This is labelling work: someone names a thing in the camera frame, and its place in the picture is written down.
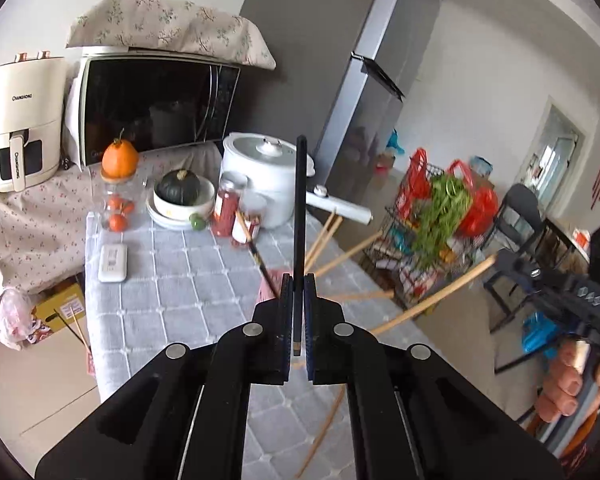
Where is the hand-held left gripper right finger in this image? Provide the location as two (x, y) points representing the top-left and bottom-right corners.
(304, 274), (566, 480)

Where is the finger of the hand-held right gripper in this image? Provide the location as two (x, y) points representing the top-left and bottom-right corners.
(494, 249), (588, 311)

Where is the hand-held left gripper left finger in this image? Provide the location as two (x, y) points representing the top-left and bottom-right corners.
(35, 272), (296, 480)

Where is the set of bamboo chopsticks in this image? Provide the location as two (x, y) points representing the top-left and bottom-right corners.
(234, 208), (396, 306)

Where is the light wooden chopstick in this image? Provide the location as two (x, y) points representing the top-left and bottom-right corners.
(370, 254), (498, 336)
(294, 387), (346, 478)
(75, 312), (92, 353)

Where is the long dark chopstick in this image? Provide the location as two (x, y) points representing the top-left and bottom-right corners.
(292, 135), (308, 357)
(54, 309), (88, 348)

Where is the person's right hand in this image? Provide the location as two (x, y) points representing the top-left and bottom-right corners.
(535, 339), (600, 423)

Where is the dark dining table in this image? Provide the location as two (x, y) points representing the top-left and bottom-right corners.
(495, 217), (593, 373)

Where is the blue plastic stool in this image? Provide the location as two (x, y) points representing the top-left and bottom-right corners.
(522, 312), (561, 356)

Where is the black chair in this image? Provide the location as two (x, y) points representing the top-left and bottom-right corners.
(482, 183), (548, 333)

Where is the large red plastic bag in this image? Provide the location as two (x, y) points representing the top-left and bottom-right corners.
(447, 160), (500, 238)

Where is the grey checked tablecloth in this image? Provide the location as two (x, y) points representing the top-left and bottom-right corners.
(85, 147), (416, 480)

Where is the bunch of green herbs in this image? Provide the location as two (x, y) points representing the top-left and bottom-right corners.
(411, 174), (473, 266)

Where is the pile of food packets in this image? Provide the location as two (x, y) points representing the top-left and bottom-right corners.
(375, 230), (481, 301)

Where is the red-labelled jar of chilies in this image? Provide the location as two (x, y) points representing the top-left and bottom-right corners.
(231, 192), (268, 248)

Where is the white glazed door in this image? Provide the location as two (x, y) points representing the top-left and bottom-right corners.
(515, 96), (593, 211)

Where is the plastic jar of red chilies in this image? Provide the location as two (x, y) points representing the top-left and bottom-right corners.
(211, 172), (248, 238)

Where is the white bowl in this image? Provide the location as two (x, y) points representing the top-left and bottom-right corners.
(153, 177), (216, 222)

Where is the small red plastic bag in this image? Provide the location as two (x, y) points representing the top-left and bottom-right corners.
(396, 148), (431, 206)

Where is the white electric cooking pot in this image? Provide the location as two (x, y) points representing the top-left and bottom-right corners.
(221, 132), (373, 231)

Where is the dark green squash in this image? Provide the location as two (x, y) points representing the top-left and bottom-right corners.
(156, 170), (202, 206)

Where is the white remote control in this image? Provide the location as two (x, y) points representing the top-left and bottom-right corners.
(98, 244), (129, 283)

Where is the clear glass jar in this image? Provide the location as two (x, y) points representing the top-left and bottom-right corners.
(100, 167), (137, 197)

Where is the yellow cardboard box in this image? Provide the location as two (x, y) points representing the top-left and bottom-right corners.
(32, 280), (88, 333)

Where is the orange pumpkin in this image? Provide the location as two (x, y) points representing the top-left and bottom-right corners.
(101, 129), (140, 179)

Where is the black microwave oven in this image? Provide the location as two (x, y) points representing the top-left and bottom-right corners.
(72, 52), (242, 168)

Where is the pink plastic bag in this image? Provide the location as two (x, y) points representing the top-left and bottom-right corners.
(0, 287), (36, 351)

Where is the dark grey refrigerator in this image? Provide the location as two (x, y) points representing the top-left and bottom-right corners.
(240, 0), (448, 211)

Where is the floral cloth cover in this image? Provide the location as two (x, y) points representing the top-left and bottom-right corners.
(66, 0), (277, 71)

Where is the cream air fryer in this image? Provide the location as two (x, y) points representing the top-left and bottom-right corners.
(0, 51), (68, 193)

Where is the black wire storage rack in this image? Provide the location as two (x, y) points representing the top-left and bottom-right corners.
(360, 162), (496, 311)

